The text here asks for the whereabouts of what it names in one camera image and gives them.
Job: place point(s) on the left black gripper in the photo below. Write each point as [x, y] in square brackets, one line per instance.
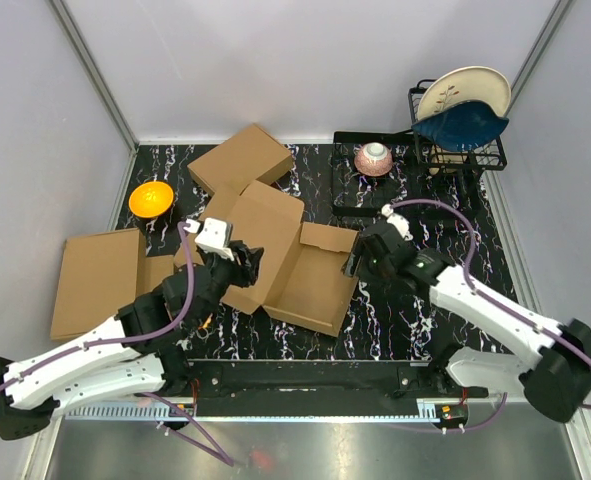
[246, 273]

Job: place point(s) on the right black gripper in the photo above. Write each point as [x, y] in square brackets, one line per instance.
[359, 248]

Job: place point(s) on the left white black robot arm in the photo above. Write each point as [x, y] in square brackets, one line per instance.
[134, 352]

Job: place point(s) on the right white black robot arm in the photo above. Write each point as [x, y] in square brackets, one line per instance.
[547, 362]

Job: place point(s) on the small cardboard box left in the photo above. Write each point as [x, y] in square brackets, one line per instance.
[151, 271]

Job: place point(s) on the large cardboard box left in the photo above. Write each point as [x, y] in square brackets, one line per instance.
[100, 273]

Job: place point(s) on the closed cardboard box back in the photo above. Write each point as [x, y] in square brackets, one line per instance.
[249, 155]

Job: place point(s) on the pink patterned bowl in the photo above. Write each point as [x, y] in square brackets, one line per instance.
[373, 159]

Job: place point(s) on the orange bowl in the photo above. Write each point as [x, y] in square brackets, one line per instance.
[151, 199]

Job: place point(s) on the beige cup in rack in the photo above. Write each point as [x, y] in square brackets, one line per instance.
[441, 163]

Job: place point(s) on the blue leaf plate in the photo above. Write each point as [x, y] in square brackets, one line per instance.
[461, 128]

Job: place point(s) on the cream floral plate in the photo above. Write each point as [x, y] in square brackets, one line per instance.
[472, 83]

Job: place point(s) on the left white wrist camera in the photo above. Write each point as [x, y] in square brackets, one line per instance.
[211, 236]

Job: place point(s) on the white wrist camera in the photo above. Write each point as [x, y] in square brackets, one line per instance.
[400, 223]
[211, 236]

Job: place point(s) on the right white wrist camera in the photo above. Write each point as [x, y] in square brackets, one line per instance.
[400, 223]

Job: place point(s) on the black wire dish rack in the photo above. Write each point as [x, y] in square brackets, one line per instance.
[356, 195]

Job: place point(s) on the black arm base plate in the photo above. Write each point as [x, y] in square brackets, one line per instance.
[215, 378]

